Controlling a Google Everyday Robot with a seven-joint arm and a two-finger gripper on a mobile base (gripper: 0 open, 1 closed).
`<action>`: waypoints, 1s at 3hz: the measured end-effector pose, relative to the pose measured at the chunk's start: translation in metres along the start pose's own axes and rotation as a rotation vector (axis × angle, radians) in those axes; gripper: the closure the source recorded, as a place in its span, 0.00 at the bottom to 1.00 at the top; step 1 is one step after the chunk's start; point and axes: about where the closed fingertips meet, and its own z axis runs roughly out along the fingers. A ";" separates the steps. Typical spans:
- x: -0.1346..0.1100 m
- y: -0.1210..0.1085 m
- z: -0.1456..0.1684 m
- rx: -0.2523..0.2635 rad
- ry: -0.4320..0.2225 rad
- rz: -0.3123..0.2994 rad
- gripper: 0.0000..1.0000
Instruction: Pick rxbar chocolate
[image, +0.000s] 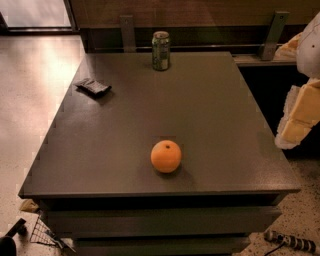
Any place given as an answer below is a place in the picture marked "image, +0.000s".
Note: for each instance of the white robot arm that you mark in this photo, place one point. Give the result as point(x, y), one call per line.
point(304, 48)

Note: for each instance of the power strip on floor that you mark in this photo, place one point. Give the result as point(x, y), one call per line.
point(292, 242)

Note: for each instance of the green soda can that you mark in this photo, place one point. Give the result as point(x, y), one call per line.
point(161, 50)

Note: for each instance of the black object bottom left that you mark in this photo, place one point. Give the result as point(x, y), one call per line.
point(7, 243)

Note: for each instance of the grey table with drawers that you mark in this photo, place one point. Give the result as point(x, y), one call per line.
point(95, 183)

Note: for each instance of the orange fruit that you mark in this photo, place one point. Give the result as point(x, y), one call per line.
point(166, 156)

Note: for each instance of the metal bracket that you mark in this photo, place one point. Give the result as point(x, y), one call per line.
point(268, 48)
point(127, 33)

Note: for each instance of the wire basket on floor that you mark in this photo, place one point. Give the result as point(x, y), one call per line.
point(41, 234)

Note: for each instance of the dark rxbar chocolate wrapper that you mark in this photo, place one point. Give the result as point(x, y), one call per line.
point(92, 87)

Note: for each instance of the left metal bracket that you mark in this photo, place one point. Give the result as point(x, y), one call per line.
point(127, 33)

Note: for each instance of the tan paper scrap on floor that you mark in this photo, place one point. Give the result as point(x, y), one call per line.
point(29, 206)

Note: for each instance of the right metal bracket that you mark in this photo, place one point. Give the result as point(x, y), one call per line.
point(268, 48)

